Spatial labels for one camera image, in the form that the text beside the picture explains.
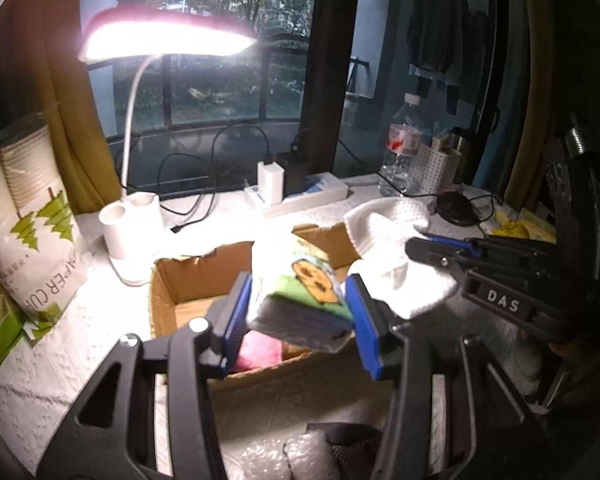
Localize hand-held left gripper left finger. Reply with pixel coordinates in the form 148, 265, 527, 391
55, 271, 253, 480

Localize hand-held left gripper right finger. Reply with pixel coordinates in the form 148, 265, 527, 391
345, 274, 546, 480

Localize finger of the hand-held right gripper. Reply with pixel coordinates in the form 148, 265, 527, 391
422, 232, 481, 255
405, 237, 476, 282

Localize pink fluffy sponge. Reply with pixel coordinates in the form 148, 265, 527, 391
230, 330, 286, 373

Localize white textured cloth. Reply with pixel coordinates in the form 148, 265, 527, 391
342, 197, 461, 320

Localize cardboard box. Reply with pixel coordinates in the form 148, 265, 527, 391
149, 222, 381, 391

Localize packaged green scrub sponge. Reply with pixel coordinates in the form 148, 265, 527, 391
245, 232, 356, 353

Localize black round device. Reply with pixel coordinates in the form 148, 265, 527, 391
436, 191, 481, 227

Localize yellow tissue pack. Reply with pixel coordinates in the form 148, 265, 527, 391
490, 210, 556, 243

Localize white perforated basket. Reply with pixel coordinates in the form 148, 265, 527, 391
411, 142, 463, 196

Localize dark thermos mug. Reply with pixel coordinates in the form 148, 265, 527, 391
450, 127, 476, 186

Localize clear water bottle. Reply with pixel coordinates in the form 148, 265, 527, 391
378, 92, 426, 197

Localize dark grey cloth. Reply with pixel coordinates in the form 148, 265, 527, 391
305, 422, 386, 480

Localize white power strip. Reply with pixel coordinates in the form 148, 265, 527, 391
244, 172, 348, 218

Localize white charger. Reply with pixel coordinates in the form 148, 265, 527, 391
257, 160, 284, 206

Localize black charger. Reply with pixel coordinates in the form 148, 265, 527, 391
275, 150, 308, 197

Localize clear bubble wrap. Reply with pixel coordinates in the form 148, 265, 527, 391
240, 432, 341, 480

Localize white embossed tablecloth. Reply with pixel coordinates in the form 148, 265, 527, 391
0, 195, 556, 480

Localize yellow curtain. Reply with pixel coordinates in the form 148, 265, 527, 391
505, 0, 563, 196
10, 10, 126, 216

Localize hanging dark clothes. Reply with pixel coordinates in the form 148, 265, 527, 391
445, 0, 491, 116

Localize hanging dark sweater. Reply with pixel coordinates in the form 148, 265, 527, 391
406, 0, 458, 76

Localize white paper cup pack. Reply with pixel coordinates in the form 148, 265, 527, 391
0, 122, 88, 346

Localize black balcony railing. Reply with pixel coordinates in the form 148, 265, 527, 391
160, 40, 311, 127

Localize white desk lamp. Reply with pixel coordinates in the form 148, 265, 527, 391
77, 7, 258, 287

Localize black charger cable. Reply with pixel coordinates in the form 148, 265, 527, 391
157, 122, 273, 235

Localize black window frame post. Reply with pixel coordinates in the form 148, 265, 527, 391
300, 0, 363, 181

